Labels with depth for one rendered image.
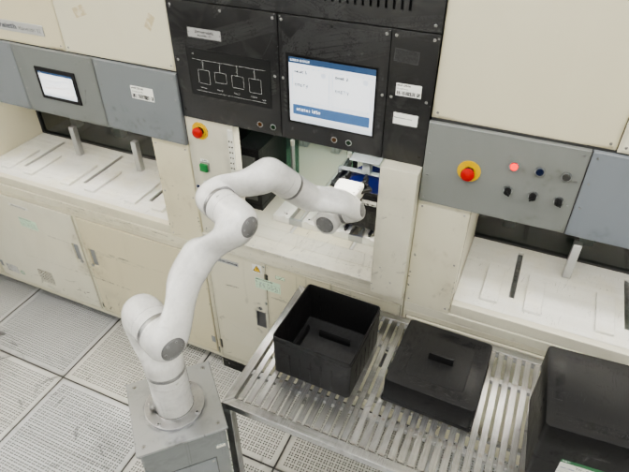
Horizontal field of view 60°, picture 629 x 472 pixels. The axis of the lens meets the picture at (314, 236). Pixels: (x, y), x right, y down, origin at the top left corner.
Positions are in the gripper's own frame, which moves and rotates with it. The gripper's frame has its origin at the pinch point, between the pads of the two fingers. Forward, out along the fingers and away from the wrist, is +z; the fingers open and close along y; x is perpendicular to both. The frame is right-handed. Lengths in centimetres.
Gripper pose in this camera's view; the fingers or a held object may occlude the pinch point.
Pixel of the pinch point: (357, 177)
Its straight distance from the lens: 203.2
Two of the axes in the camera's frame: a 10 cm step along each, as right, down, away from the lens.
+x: 0.0, -7.9, -6.2
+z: 3.9, -5.7, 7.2
